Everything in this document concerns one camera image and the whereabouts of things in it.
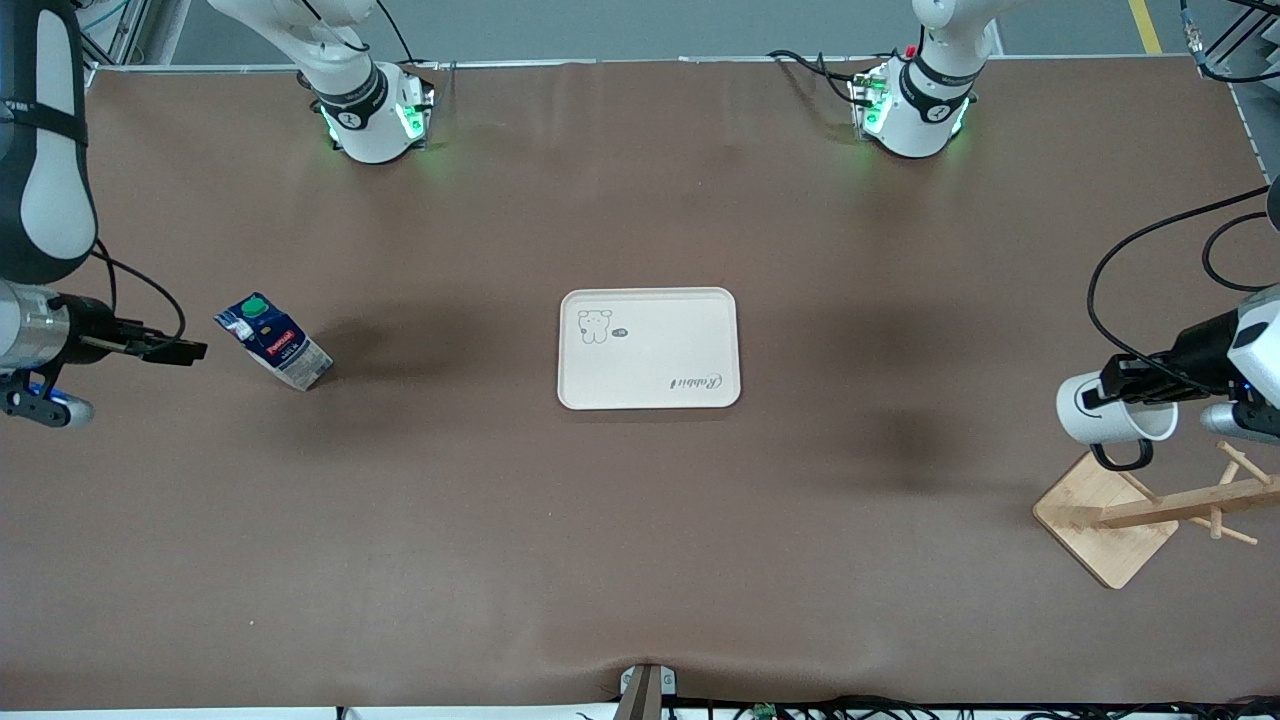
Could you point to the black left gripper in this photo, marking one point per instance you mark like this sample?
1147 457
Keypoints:
1197 346

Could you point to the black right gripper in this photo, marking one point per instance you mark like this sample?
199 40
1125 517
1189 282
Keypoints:
88 322

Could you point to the white smiley face mug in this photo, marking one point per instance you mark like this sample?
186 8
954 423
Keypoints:
1120 420

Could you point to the blue milk carton green cap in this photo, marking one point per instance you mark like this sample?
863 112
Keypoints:
280 345

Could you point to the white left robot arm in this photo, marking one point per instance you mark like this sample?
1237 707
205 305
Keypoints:
915 110

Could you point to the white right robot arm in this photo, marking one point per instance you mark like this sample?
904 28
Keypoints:
350 110

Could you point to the cream tray with Rabbit print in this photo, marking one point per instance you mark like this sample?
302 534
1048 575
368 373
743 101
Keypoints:
650 360

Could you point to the wooden mug tree stand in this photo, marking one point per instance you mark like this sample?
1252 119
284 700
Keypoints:
1105 530

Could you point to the aluminium frame profile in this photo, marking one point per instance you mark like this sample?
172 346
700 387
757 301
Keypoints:
120 30

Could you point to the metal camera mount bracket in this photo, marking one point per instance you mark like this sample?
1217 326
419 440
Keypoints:
645 695

